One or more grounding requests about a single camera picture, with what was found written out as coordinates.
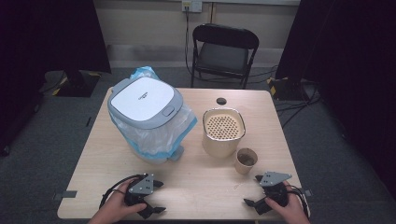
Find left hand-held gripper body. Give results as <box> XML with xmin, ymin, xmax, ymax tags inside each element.
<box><xmin>124</xmin><ymin>173</ymin><xmax>156</xmax><ymax>207</ymax></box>

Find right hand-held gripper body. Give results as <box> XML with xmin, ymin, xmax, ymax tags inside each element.
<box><xmin>259</xmin><ymin>171</ymin><xmax>293</xmax><ymax>208</ymax></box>

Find brown paper cup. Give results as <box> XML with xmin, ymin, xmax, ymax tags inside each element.
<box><xmin>233</xmin><ymin>147</ymin><xmax>259</xmax><ymax>175</ymax></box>

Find dark wet tea leaves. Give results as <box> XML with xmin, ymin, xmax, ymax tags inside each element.
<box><xmin>238</xmin><ymin>152</ymin><xmax>256</xmax><ymax>166</ymax></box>

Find beige strainer container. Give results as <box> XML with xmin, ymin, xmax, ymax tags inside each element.
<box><xmin>201</xmin><ymin>106</ymin><xmax>247</xmax><ymax>159</ymax></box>

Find person's left hand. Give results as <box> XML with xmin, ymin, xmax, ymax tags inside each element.
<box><xmin>94</xmin><ymin>178</ymin><xmax>148</xmax><ymax>223</ymax></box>

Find person's right hand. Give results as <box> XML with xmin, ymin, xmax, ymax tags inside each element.
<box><xmin>264</xmin><ymin>181</ymin><xmax>310</xmax><ymax>224</ymax></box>

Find white trash bin with liner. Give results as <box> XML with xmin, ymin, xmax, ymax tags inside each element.
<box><xmin>108</xmin><ymin>65</ymin><xmax>198</xmax><ymax>161</ymax></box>

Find black stand base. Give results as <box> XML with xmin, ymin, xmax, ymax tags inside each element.
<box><xmin>266</xmin><ymin>77</ymin><xmax>318</xmax><ymax>101</ymax></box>
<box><xmin>38</xmin><ymin>69</ymin><xmax>102</xmax><ymax>98</ymax></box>

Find black folding chair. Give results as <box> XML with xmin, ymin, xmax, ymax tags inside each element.
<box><xmin>190</xmin><ymin>22</ymin><xmax>261</xmax><ymax>91</ymax></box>

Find black curtain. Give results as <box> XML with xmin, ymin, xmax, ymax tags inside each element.
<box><xmin>275</xmin><ymin>0</ymin><xmax>396</xmax><ymax>191</ymax></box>
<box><xmin>0</xmin><ymin>0</ymin><xmax>112</xmax><ymax>157</ymax></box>

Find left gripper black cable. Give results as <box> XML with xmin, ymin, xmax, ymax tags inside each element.
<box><xmin>98</xmin><ymin>174</ymin><xmax>146</xmax><ymax>210</ymax></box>

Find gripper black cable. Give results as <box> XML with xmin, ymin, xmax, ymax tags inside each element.
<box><xmin>98</xmin><ymin>174</ymin><xmax>146</xmax><ymax>210</ymax></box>
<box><xmin>285</xmin><ymin>185</ymin><xmax>311</xmax><ymax>219</ymax></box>

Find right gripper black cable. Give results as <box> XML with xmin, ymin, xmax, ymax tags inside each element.
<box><xmin>285</xmin><ymin>185</ymin><xmax>311</xmax><ymax>219</ymax></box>

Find black floor cable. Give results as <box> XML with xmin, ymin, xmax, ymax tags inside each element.
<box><xmin>275</xmin><ymin>91</ymin><xmax>322</xmax><ymax>129</ymax></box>

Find black power cable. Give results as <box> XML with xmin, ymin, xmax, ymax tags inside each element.
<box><xmin>184</xmin><ymin>7</ymin><xmax>200</xmax><ymax>82</ymax></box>

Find white wall socket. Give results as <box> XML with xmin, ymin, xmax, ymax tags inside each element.
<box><xmin>181</xmin><ymin>0</ymin><xmax>204</xmax><ymax>14</ymax></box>

